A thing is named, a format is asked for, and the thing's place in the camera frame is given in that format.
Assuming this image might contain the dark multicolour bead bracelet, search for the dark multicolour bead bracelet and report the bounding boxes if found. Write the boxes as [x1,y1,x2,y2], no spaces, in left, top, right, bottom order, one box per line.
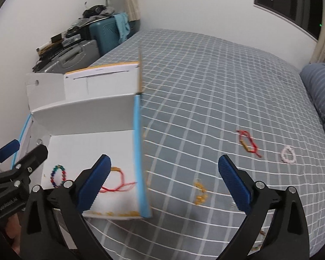
[50,165,68,188]

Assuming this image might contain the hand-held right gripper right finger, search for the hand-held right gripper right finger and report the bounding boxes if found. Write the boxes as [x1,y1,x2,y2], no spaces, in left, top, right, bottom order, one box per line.
[217,154,311,260]

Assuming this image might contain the yellow bead bracelet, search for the yellow bead bracelet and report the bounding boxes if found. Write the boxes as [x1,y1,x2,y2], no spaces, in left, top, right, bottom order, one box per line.
[193,180,208,206]

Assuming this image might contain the white bead bracelet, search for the white bead bracelet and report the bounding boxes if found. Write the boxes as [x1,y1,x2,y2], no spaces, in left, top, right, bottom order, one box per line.
[281,146,297,164]

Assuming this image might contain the black bag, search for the black bag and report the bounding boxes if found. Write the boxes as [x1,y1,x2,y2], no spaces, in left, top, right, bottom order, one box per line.
[83,5,107,17]

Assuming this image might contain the grey cloth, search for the grey cloth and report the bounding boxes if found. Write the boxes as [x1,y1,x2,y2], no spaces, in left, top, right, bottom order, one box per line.
[96,7,116,17]

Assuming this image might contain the teal suitcase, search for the teal suitcase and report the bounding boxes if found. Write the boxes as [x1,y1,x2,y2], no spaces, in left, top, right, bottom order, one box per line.
[89,16,133,57]

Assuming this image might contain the pile of black devices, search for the pile of black devices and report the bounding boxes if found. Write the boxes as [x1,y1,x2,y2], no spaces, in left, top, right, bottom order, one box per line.
[32,18,90,69]

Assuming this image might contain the grey checked bed sheet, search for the grey checked bed sheet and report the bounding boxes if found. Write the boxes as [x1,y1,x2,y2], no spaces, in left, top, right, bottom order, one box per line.
[84,28,325,260]

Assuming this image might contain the white cardboard box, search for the white cardboard box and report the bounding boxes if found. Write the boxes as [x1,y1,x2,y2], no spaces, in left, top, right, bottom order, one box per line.
[26,47,153,220]

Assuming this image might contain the beige curtain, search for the beige curtain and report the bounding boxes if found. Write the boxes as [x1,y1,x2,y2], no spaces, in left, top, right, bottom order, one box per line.
[124,0,141,22]

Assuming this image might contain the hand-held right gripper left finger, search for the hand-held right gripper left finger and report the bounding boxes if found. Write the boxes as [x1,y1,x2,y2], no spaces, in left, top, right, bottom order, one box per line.
[18,154,112,260]

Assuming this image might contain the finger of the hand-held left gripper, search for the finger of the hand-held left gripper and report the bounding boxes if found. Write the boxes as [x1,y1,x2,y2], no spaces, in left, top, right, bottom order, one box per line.
[0,144,49,188]
[0,139,20,175]

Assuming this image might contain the grey suitcase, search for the grey suitcase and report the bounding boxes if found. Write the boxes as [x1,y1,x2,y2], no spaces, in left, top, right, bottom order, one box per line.
[32,40,100,73]

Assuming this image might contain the red braided string bracelet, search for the red braided string bracelet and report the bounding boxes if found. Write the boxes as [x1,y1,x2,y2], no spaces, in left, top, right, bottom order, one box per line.
[236,130,263,158]

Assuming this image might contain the person's left hand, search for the person's left hand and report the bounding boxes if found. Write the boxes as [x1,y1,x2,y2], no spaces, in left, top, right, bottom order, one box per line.
[1,213,23,250]

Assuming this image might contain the light blue cloth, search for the light blue cloth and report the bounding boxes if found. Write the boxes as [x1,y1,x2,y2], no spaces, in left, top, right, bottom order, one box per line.
[114,13,131,44]

